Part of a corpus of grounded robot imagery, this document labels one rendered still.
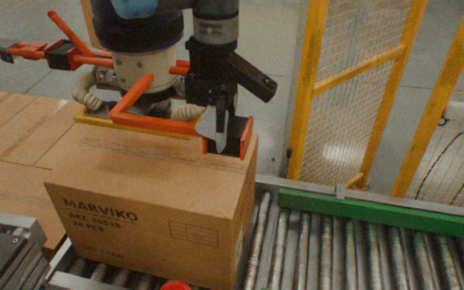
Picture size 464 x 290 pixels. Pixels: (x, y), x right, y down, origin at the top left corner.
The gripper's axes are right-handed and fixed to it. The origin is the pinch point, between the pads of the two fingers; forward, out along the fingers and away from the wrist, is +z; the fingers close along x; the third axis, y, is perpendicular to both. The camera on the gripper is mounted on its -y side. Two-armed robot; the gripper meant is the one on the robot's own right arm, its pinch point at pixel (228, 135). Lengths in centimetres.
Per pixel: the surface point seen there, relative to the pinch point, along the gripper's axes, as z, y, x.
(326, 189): 67, -29, -59
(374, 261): 72, -48, -30
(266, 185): 68, -3, -57
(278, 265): 72, -14, -20
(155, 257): 60, 27, -5
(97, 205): 38, 42, -5
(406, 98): 126, -106, -259
